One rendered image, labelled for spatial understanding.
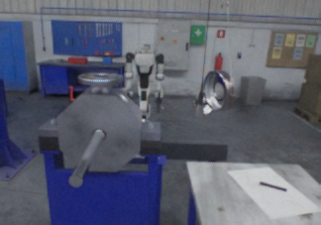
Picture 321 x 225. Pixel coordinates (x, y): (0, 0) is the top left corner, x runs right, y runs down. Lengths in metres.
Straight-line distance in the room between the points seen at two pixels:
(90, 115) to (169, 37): 4.99
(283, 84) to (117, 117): 6.41
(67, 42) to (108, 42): 1.05
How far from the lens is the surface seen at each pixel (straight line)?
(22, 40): 6.93
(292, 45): 7.41
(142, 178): 1.64
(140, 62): 3.48
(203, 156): 2.01
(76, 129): 1.53
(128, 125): 1.46
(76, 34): 6.90
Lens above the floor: 1.68
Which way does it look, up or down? 17 degrees down
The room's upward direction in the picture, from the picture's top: 2 degrees clockwise
